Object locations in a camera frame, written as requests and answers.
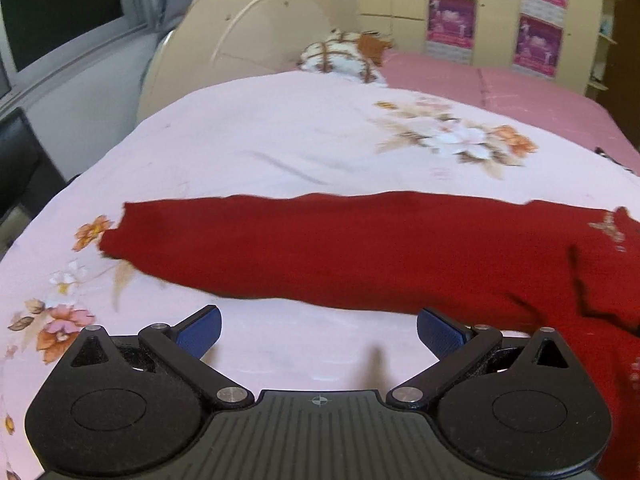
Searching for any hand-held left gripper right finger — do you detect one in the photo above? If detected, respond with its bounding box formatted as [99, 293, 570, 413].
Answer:
[386, 307, 572, 409]

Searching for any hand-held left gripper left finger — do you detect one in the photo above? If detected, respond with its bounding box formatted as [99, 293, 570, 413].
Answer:
[69, 305, 255, 411]

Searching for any red knit sweater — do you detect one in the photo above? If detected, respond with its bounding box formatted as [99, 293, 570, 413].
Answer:
[97, 191, 640, 480]

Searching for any pale floral blanket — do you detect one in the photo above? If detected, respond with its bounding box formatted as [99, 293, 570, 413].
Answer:
[0, 70, 640, 480]

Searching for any striped cloth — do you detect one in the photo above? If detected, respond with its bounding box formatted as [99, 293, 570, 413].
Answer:
[595, 146, 640, 177]

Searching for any black padded furniture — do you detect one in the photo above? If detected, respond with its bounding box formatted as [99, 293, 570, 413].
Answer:
[0, 107, 68, 222]

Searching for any pink bed sheet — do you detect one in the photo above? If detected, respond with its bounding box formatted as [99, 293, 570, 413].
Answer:
[382, 50, 640, 163]

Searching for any white brown checked pillow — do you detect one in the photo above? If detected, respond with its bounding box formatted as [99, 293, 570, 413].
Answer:
[296, 30, 388, 85]

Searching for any cream wardrobe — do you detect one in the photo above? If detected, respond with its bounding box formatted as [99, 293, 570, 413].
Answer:
[357, 0, 608, 96]

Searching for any cream wooden headboard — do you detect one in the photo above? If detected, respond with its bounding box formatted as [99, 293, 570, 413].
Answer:
[136, 0, 361, 123]

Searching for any brown wooden door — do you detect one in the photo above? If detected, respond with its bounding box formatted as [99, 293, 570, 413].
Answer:
[605, 0, 640, 136]

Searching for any cream corner shelf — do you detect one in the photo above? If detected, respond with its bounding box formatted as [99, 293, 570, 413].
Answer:
[585, 0, 623, 101]

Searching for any window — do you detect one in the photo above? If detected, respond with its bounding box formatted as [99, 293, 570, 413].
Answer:
[0, 0, 166, 103]

